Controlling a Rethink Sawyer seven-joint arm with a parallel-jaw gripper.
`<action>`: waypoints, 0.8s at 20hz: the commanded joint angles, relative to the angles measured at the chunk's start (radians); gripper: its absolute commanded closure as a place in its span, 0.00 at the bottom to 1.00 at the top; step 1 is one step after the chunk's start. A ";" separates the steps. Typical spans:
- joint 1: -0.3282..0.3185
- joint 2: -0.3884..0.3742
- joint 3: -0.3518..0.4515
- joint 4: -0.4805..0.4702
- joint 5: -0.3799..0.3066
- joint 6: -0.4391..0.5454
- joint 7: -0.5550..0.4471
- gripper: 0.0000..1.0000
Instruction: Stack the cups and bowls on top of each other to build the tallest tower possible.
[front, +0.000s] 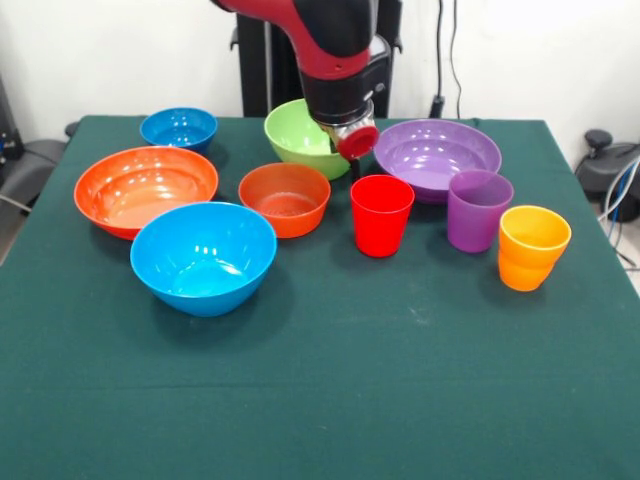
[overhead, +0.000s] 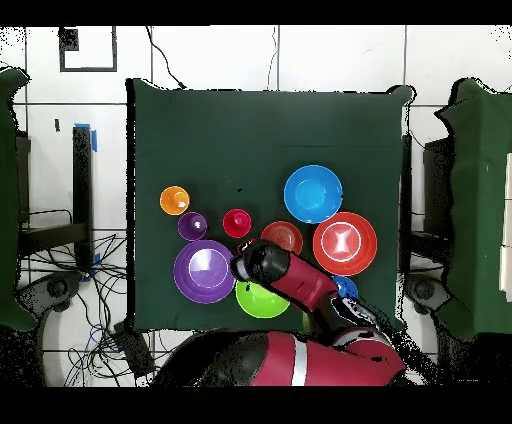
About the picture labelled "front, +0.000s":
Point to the small orange bowl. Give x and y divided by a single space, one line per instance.
285 220

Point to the large light blue bowl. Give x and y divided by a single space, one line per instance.
200 260

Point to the purple bowl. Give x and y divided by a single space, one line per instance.
425 155

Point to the black equipment stand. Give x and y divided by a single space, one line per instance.
7 125

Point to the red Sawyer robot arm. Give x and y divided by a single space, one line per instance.
340 90

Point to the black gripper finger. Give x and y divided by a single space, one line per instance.
333 146
355 169

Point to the orange cup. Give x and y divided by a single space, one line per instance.
530 260

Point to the small dark blue bowl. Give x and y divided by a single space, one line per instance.
175 137

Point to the dark green table cloth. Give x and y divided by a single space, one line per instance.
350 375

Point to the black chair base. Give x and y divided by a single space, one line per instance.
610 165

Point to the purple cup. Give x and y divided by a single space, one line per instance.
475 225

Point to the large orange bowl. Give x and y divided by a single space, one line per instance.
125 190

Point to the red cup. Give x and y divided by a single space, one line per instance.
380 225

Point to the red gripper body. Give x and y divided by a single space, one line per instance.
357 142

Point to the grey office chair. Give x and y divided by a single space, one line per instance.
35 160

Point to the green bowl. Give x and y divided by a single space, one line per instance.
295 145

